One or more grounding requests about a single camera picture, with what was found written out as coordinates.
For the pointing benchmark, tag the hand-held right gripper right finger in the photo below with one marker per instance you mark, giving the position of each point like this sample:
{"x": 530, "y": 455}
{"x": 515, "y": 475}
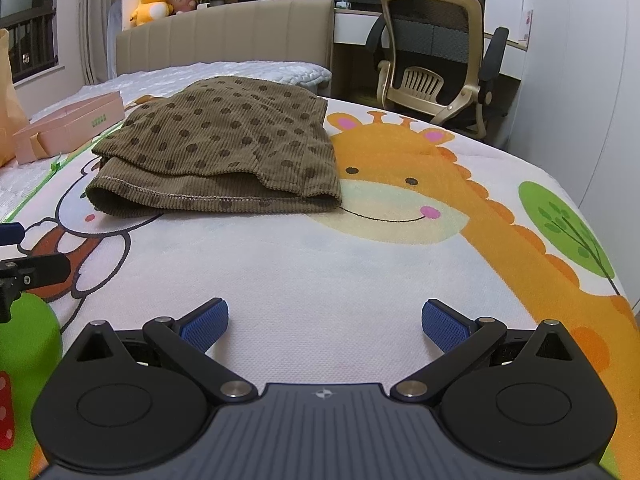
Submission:
{"x": 445, "y": 322}

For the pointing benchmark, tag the white curtain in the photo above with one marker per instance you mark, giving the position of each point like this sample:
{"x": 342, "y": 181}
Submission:
{"x": 95, "y": 25}

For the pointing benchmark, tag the cartoon animal printed blanket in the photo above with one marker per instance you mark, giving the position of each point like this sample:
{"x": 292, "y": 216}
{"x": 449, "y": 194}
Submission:
{"x": 320, "y": 270}

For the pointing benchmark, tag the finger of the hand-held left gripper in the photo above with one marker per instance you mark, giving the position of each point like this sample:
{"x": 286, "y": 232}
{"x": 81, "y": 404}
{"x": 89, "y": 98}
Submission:
{"x": 40, "y": 266}
{"x": 10, "y": 234}

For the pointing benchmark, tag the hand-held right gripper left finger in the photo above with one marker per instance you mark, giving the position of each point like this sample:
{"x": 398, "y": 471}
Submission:
{"x": 207, "y": 322}

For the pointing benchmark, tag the beige and black office chair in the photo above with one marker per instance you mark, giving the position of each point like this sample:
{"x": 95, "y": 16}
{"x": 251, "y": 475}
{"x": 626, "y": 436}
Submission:
{"x": 430, "y": 35}

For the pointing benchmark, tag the yellow plush duck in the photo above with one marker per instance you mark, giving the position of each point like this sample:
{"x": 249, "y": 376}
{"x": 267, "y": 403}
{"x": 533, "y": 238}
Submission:
{"x": 152, "y": 5}

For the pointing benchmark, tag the small pale desk toy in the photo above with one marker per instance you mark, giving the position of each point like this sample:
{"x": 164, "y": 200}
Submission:
{"x": 342, "y": 4}

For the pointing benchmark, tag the beige padded headboard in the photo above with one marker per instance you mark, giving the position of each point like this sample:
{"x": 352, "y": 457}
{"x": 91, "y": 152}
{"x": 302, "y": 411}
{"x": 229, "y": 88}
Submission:
{"x": 225, "y": 30}

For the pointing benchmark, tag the white computer case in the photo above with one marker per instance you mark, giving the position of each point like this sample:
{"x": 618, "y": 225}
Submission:
{"x": 502, "y": 5}

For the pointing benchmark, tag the white desk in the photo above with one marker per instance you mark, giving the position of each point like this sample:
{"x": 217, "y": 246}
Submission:
{"x": 355, "y": 30}

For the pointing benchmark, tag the white quilted bed cover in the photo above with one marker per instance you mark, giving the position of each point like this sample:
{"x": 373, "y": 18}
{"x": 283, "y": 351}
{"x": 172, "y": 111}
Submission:
{"x": 225, "y": 70}

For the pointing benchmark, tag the pink gift box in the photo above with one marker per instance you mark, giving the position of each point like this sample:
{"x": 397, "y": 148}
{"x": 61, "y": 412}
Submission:
{"x": 70, "y": 125}

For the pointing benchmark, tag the tan paper bag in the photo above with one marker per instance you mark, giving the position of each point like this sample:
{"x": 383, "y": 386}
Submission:
{"x": 10, "y": 110}

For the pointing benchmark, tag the dark window with railing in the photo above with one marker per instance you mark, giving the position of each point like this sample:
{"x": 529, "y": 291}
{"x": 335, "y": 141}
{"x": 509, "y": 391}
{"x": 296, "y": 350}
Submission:
{"x": 30, "y": 35}

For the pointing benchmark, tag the brown polka dot sweater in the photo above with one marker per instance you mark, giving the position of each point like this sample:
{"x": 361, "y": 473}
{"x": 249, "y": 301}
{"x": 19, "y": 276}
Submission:
{"x": 225, "y": 130}

